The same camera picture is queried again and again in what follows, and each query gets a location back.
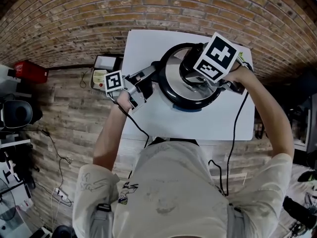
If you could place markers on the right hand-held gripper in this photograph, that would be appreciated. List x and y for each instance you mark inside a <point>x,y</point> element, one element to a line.
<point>215,56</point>

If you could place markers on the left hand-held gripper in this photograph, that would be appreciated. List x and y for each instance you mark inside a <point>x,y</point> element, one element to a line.
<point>114,82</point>

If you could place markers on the black steel pressure cooker lid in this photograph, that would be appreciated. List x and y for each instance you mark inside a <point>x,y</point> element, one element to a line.
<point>171,73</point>

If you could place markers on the electric pressure cooker base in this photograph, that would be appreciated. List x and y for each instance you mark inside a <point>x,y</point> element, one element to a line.
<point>188,110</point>

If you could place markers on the person's right forearm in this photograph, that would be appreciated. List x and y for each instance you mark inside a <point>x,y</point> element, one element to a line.
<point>272,113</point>

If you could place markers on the person's left forearm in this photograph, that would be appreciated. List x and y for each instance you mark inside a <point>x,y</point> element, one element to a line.
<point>109,137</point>

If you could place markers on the person's left hand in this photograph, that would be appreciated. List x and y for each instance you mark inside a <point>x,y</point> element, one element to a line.
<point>123,103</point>

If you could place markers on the white drawer cabinet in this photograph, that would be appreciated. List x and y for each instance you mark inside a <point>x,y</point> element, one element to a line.
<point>106,62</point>

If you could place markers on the cream box with red button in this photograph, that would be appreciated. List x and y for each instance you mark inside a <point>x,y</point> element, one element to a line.
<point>97,77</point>

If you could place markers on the person's black shorts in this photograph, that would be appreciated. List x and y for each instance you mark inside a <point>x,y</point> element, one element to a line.
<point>173,141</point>

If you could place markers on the red plastic crate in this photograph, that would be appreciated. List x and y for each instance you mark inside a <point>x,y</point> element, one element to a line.
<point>31,72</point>

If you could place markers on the person's beige shirt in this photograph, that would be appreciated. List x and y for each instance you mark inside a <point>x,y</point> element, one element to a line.
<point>173,197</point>

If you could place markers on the black padded swivel chair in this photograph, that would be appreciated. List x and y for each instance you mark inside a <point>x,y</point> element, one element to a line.
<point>17,113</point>

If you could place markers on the white power strip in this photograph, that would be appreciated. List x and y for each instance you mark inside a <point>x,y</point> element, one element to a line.
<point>60,193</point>

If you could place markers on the black standing fan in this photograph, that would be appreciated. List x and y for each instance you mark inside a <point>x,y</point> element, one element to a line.
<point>6,202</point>

